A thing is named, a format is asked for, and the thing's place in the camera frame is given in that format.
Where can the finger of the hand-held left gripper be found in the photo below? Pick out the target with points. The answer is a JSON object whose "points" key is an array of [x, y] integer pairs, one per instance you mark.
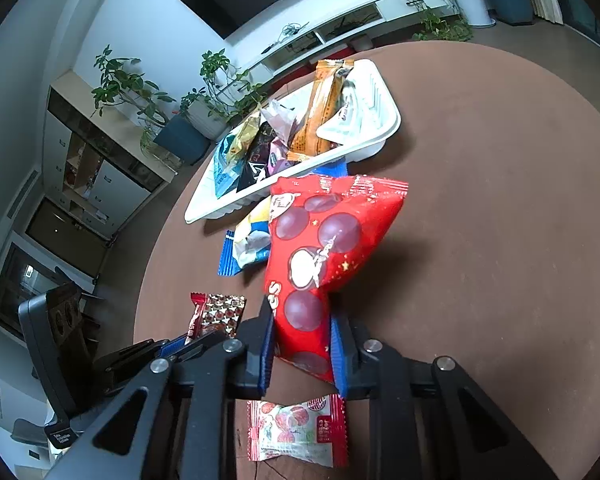
{"points": [[200, 344], [130, 357]]}

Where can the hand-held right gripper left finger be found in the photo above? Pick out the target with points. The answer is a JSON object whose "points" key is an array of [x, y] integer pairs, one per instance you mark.
{"points": [[266, 360]]}

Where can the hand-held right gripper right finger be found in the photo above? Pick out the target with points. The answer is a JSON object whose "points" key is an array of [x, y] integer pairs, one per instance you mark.
{"points": [[337, 360]]}

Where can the red gold candy packet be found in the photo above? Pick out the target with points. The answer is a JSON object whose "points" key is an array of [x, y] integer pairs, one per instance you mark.
{"points": [[220, 312]]}

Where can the red dotted snack packet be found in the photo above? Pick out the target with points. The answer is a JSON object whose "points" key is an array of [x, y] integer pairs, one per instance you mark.
{"points": [[325, 240]]}

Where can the pink snack packet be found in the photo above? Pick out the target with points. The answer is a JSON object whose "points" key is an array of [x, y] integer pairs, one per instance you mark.
{"points": [[277, 157]]}

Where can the white plastic tray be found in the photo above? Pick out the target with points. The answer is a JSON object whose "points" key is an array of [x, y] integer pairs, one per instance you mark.
{"points": [[375, 110]]}

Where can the red white snack packet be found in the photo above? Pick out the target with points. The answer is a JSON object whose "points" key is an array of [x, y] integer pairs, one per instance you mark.
{"points": [[290, 430]]}

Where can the blue yellow snack packet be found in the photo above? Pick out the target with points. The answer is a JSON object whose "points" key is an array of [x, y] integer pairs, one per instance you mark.
{"points": [[230, 255]]}

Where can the light blue snack packet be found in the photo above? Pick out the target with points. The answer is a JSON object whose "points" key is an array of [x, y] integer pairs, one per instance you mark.
{"points": [[225, 167]]}

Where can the black snack packet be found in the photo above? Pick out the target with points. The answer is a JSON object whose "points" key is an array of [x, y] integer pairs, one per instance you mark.
{"points": [[252, 167]]}

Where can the wood framed glass cabinet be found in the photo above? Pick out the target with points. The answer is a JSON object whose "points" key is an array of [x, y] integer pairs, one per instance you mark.
{"points": [[95, 170]]}

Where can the potted plant dark blue pot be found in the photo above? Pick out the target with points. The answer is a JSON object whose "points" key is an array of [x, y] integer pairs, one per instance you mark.
{"points": [[180, 140]]}

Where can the gold snack packet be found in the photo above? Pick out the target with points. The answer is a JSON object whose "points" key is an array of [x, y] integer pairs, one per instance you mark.
{"points": [[245, 140]]}

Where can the clear plastic wrapper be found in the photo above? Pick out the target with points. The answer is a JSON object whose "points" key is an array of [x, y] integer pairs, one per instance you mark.
{"points": [[280, 117]]}

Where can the orange snack packet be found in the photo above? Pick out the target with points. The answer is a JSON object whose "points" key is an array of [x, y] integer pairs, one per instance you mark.
{"points": [[320, 110]]}

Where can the small vine plant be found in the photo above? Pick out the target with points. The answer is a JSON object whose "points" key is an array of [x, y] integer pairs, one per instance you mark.
{"points": [[215, 67]]}

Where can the white TV cabinet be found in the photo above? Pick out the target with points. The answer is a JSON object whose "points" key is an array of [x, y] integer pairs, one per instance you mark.
{"points": [[305, 47]]}

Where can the trailing green vine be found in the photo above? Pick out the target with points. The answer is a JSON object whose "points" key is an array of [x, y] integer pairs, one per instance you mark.
{"points": [[445, 30]]}

